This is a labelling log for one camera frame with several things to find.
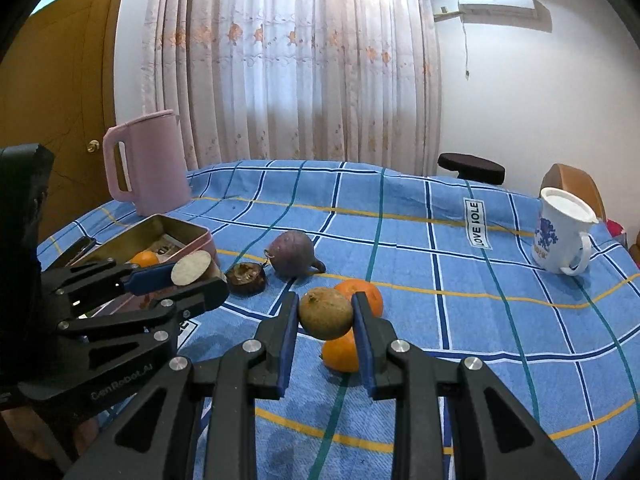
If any large orange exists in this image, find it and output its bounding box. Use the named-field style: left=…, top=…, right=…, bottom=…
left=321, top=330, right=359, bottom=373

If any cut fruit piece pale face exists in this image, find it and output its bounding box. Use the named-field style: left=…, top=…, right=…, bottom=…
left=170, top=250, right=214, bottom=287

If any brown-green round fruit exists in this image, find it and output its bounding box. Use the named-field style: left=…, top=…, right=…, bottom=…
left=298, top=287, right=354, bottom=341

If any dark halved passion fruit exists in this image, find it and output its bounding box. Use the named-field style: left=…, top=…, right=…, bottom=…
left=226, top=262, right=267, bottom=296

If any left hand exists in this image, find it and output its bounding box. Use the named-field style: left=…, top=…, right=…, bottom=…
left=1, top=408, right=99, bottom=462

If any orange inside tin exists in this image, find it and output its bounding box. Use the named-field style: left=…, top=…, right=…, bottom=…
left=130, top=250, right=160, bottom=268

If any small orange on cloth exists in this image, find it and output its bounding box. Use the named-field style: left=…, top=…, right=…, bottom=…
left=333, top=278, right=385, bottom=319

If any pink tin box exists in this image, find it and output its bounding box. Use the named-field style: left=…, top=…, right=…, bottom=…
left=71, top=212, right=222, bottom=319

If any blue plaid tablecloth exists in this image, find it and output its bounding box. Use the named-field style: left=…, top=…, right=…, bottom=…
left=37, top=159, right=640, bottom=480

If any purple whole passion fruit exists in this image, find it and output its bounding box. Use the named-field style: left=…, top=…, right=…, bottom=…
left=264, top=230, right=326, bottom=278

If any brass door knob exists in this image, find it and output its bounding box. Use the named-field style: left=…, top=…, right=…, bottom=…
left=87, top=140, right=100, bottom=153

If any pink jug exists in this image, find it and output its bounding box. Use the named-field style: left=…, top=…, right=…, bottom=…
left=103, top=110, right=191, bottom=217

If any wooden door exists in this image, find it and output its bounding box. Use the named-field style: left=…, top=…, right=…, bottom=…
left=1, top=0, right=120, bottom=240

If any white floral mug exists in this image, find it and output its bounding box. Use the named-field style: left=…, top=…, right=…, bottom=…
left=532, top=186, right=599, bottom=276

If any dark round stool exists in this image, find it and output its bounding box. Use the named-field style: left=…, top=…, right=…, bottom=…
left=437, top=153, right=506, bottom=185

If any pink floral cushion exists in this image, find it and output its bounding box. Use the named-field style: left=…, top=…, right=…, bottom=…
left=605, top=219, right=628, bottom=248

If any brown leather sofa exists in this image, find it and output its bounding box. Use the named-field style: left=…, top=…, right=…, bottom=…
left=540, top=164, right=639, bottom=264

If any floral white curtain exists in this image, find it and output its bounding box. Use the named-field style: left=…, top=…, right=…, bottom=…
left=142, top=0, right=440, bottom=176

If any white air conditioner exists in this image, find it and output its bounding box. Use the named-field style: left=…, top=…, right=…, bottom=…
left=434, top=0, right=538, bottom=22

